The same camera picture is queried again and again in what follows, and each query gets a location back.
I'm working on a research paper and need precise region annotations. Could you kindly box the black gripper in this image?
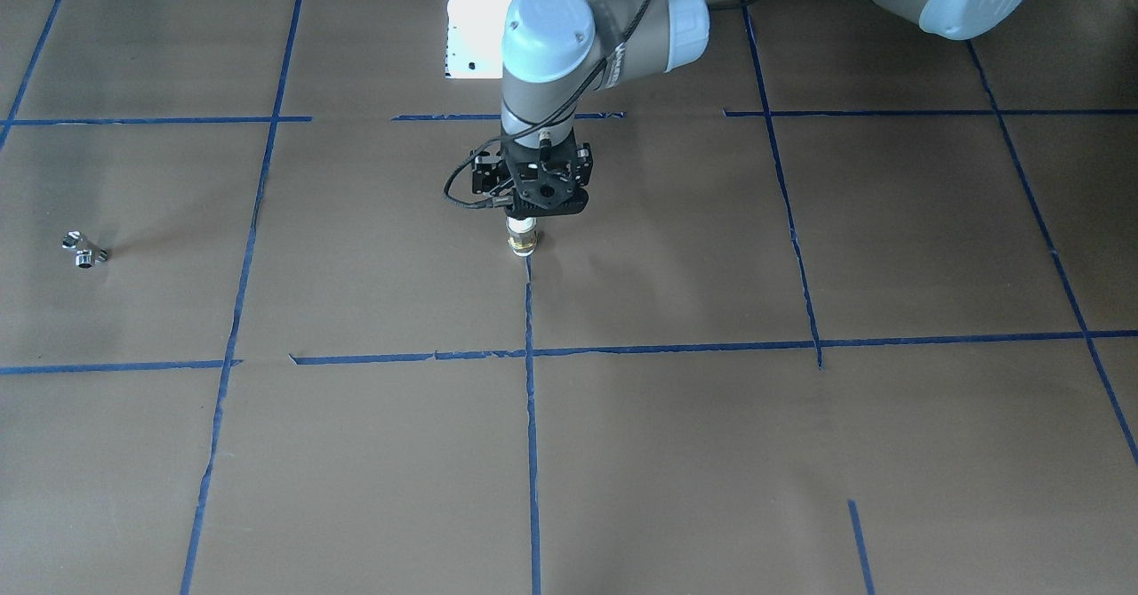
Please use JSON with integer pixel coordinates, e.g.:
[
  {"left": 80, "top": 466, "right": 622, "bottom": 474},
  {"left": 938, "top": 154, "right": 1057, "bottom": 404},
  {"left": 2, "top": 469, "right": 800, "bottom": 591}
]
[{"left": 471, "top": 140, "right": 594, "bottom": 218}]

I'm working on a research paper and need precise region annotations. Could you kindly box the white PPR pipe brass fitting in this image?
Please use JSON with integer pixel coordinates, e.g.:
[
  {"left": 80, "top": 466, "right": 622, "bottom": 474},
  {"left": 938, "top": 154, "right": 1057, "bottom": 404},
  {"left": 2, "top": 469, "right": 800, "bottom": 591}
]
[{"left": 508, "top": 215, "right": 541, "bottom": 258}]

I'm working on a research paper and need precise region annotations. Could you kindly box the small chrome angle valve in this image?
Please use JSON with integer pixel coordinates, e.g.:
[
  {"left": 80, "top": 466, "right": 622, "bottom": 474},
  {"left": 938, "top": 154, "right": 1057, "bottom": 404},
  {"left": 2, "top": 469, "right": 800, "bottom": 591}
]
[{"left": 60, "top": 230, "right": 110, "bottom": 268}]

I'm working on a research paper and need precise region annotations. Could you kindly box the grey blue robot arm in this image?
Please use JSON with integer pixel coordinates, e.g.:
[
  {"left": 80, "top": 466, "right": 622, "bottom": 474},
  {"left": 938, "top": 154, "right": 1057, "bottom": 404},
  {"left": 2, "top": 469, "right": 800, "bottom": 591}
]
[{"left": 447, "top": 0, "right": 1023, "bottom": 221}]

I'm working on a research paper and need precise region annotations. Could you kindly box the brown paper table cover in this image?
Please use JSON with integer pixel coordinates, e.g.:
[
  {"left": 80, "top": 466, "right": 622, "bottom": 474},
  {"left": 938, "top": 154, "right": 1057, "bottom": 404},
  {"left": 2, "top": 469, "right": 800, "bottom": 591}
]
[{"left": 3, "top": 0, "right": 1135, "bottom": 594}]

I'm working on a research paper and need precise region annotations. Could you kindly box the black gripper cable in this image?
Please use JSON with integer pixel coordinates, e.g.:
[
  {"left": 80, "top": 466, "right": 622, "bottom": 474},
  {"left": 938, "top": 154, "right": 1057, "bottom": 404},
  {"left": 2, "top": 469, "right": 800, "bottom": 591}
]
[{"left": 443, "top": 137, "right": 545, "bottom": 212}]

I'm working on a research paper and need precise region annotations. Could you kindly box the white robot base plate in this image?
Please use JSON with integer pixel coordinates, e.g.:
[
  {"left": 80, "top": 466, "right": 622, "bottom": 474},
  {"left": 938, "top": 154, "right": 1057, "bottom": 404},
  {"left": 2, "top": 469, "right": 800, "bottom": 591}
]
[{"left": 445, "top": 0, "right": 512, "bottom": 80}]

